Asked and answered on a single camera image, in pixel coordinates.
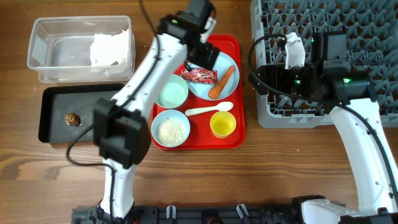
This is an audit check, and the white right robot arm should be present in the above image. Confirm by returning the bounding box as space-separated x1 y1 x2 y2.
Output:
249 31 397 223

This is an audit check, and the red serving tray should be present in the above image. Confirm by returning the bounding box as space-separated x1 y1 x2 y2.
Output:
154 34 246 151

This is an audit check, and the white tissue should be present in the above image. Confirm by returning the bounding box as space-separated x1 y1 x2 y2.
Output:
90 29 130 67

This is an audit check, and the yellow cup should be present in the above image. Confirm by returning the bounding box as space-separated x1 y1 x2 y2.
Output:
210 111 237 139

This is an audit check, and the black tray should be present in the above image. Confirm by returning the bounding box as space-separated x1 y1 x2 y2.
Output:
38 83 124 144

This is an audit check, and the light blue plate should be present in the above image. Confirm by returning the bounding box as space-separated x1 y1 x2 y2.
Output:
187 52 240 101

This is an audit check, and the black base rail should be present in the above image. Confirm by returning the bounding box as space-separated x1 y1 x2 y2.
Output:
71 203 299 224

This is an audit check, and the white plastic spoon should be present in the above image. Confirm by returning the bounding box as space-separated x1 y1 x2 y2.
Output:
185 101 234 116

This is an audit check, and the red snack wrapper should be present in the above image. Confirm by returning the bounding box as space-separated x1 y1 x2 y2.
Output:
179 68 218 84

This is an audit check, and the orange carrot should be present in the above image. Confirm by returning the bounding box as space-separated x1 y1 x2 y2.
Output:
208 65 235 100

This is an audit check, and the clear plastic bin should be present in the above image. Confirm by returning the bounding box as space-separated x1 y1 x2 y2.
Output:
27 16 135 83

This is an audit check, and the mint green bowl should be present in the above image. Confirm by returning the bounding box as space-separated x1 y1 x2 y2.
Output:
155 74 189 109

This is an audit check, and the light blue bowl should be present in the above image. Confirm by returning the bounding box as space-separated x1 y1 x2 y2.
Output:
151 110 190 147

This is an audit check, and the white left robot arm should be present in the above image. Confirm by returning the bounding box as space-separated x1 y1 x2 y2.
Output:
93 0 220 223

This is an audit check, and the grey dishwasher rack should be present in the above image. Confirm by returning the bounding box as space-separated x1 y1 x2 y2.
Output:
250 0 397 128

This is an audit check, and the brown mushroom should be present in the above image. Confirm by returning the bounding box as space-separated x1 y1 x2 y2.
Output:
65 113 80 126

